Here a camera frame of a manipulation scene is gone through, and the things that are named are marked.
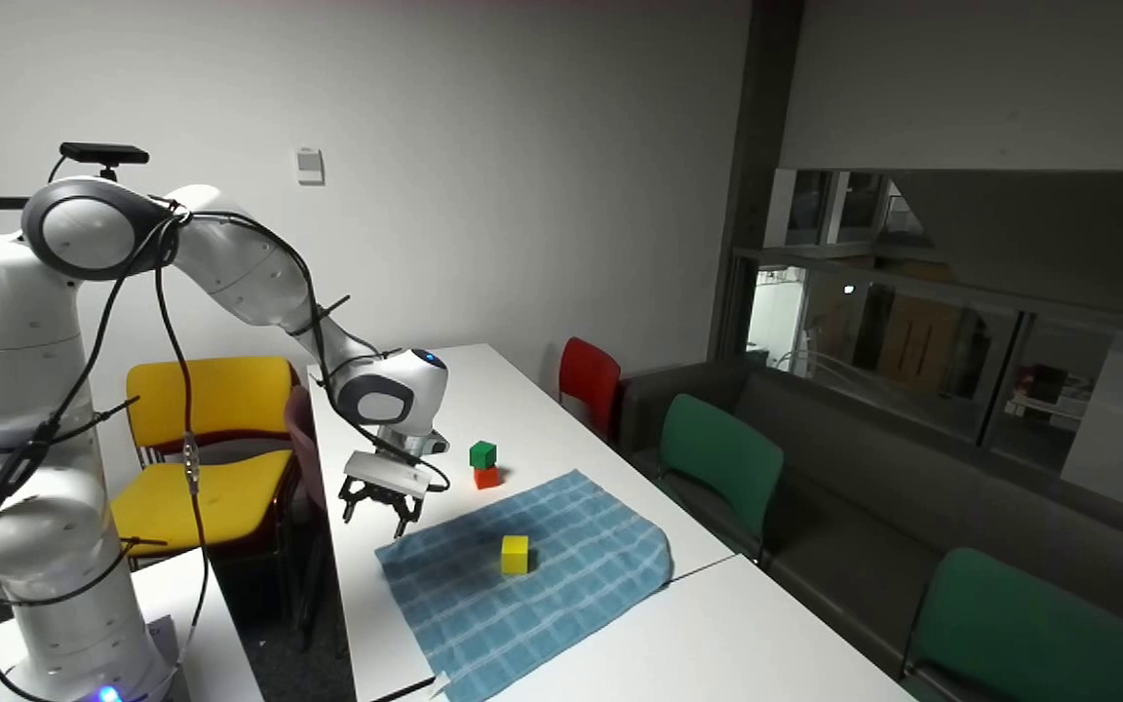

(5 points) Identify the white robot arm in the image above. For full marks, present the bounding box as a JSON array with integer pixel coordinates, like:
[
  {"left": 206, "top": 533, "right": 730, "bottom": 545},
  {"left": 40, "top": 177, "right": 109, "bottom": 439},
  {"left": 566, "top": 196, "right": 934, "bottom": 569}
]
[{"left": 0, "top": 178, "right": 447, "bottom": 702}]

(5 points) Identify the green block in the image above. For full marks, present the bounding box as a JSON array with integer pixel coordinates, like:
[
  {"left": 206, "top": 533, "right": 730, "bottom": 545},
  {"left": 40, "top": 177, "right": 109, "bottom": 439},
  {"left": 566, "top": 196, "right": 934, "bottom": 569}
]
[{"left": 468, "top": 439, "right": 497, "bottom": 469}]

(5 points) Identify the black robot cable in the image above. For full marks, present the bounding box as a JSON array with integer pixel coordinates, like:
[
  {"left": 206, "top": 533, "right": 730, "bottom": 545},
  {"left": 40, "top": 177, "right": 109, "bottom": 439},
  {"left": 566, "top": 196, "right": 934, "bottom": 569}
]
[{"left": 0, "top": 218, "right": 221, "bottom": 702}]

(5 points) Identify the green chair front right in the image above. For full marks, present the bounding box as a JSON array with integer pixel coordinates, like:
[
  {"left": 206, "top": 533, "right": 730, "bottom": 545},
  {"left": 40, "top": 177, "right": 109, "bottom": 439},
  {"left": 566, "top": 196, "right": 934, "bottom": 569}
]
[{"left": 900, "top": 549, "right": 1123, "bottom": 702}]

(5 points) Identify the red chair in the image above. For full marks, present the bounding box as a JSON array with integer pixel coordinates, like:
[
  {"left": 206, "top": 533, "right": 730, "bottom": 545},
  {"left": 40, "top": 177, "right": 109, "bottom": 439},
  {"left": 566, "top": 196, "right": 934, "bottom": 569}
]
[{"left": 557, "top": 335, "right": 618, "bottom": 439}]

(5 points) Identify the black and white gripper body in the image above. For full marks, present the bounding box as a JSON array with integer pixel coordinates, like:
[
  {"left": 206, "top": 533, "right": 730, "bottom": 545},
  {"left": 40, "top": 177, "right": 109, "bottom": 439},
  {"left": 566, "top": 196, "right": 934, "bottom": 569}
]
[{"left": 339, "top": 452, "right": 427, "bottom": 503}]

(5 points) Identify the red block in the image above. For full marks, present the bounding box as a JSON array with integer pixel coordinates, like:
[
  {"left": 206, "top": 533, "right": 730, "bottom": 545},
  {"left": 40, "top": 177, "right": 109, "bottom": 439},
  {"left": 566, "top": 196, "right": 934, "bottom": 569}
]
[{"left": 477, "top": 469, "right": 501, "bottom": 490}]

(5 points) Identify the yellow block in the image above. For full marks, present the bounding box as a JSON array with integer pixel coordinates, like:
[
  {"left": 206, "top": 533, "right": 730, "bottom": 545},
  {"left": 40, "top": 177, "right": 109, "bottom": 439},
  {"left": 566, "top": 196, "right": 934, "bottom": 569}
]
[{"left": 497, "top": 533, "right": 534, "bottom": 579}]

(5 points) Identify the green chair near table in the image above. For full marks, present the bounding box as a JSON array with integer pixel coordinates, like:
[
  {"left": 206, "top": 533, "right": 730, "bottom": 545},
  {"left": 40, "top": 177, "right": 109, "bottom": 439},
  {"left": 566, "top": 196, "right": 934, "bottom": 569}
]
[{"left": 653, "top": 393, "right": 783, "bottom": 549}]

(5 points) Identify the white wall switch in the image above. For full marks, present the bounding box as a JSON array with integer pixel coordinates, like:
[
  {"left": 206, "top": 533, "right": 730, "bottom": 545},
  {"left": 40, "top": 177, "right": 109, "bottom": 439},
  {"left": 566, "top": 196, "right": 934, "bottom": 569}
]
[{"left": 295, "top": 147, "right": 327, "bottom": 189}]

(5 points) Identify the blue striped towel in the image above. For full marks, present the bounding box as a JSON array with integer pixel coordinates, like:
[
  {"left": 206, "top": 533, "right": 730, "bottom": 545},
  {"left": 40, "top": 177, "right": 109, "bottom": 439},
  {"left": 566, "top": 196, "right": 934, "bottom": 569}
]
[{"left": 378, "top": 473, "right": 676, "bottom": 702}]

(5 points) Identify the black camera on mount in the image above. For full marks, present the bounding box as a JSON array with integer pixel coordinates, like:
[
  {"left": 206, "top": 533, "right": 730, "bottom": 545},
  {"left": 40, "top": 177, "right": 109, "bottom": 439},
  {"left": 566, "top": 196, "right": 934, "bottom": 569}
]
[{"left": 58, "top": 142, "right": 149, "bottom": 166}]

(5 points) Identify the yellow chair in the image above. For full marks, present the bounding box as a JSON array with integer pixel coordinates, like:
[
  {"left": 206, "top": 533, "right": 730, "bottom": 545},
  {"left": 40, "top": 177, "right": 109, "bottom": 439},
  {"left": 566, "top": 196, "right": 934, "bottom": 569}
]
[{"left": 109, "top": 356, "right": 295, "bottom": 559}]

